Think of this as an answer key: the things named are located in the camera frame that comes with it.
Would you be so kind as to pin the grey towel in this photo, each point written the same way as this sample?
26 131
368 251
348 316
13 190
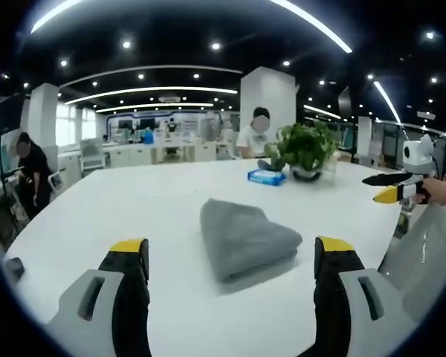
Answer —
245 238

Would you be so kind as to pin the person's right hand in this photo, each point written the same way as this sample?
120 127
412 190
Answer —
436 191

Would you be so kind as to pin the clear glass cup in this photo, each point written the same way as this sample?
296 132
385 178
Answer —
330 169

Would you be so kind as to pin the grey mesh chair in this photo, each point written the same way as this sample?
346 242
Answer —
420 253

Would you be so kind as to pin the green potted plant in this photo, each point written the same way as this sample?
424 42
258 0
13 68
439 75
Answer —
304 152

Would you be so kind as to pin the small black object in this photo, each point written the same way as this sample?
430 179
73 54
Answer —
15 268

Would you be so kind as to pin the blue wet wipes packet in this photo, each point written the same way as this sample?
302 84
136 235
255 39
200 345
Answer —
267 176

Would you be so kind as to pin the white office chair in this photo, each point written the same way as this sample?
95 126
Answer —
93 154

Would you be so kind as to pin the black wall monitor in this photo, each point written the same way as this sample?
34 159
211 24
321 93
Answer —
8 113

